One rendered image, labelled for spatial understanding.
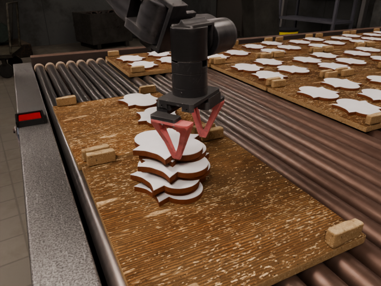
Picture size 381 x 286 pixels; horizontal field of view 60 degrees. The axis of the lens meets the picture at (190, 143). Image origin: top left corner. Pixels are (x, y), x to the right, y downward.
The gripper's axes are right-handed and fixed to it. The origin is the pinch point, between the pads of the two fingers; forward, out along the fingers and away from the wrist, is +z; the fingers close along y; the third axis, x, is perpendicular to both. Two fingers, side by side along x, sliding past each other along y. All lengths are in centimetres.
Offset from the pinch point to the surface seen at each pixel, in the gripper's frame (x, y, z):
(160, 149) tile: 4.2, -3.4, 0.7
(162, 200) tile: 1.3, -7.8, 7.8
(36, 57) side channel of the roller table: 121, 62, 7
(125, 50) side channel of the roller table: 95, 99, 7
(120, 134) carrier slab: 26.5, 11.5, 8.6
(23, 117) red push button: 60, 8, 9
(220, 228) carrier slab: -9.8, -8.5, 8.9
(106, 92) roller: 59, 42, 10
